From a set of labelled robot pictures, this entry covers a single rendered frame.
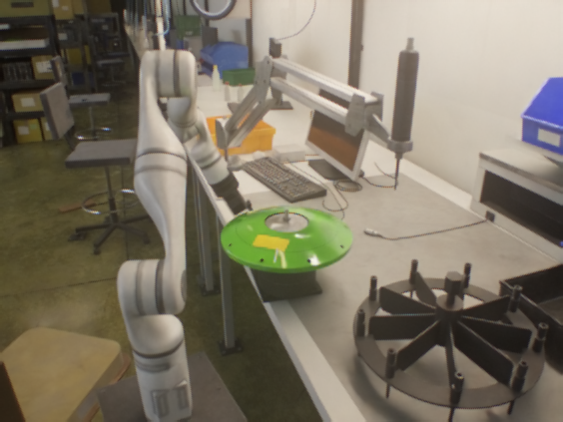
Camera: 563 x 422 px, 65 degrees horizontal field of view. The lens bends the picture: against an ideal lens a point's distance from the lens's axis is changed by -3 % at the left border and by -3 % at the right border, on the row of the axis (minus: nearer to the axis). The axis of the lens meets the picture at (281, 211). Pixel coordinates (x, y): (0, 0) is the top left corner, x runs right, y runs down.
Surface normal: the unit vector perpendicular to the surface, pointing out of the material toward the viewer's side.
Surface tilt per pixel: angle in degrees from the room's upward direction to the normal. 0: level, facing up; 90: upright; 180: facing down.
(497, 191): 90
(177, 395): 90
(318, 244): 21
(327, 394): 0
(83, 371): 0
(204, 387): 0
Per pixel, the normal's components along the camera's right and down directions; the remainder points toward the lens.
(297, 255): 0.07, -0.67
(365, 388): 0.00, -0.91
